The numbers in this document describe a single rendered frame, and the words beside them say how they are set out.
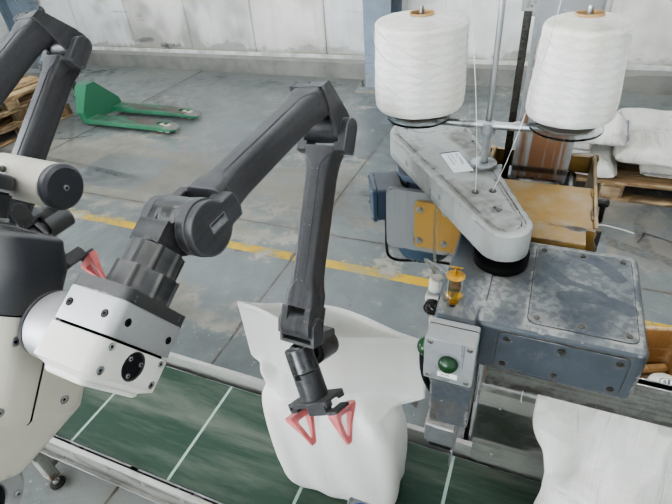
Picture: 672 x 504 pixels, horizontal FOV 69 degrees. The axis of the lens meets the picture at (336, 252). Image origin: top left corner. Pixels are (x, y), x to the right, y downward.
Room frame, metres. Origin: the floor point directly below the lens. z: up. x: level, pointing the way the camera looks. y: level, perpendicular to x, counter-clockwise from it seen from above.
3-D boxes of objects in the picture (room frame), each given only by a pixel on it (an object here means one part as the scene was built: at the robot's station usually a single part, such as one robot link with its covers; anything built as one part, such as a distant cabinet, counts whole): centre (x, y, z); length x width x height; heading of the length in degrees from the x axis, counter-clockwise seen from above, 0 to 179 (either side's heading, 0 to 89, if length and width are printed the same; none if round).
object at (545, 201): (0.91, -0.44, 1.18); 0.34 x 0.25 x 0.31; 155
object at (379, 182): (1.04, -0.13, 1.25); 0.10 x 0.08 x 0.12; 0
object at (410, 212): (0.94, -0.26, 1.23); 0.28 x 0.07 x 0.16; 65
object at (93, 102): (5.34, 2.12, 0.58); 1.59 x 0.54 x 1.15; 65
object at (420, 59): (0.90, -0.18, 1.61); 0.17 x 0.17 x 0.17
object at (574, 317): (0.59, -0.33, 1.21); 0.30 x 0.25 x 0.30; 65
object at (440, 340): (0.51, -0.16, 1.29); 0.08 x 0.05 x 0.09; 65
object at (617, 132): (3.17, -1.75, 0.44); 0.66 x 0.42 x 0.14; 61
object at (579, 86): (0.79, -0.42, 1.61); 0.15 x 0.14 x 0.17; 65
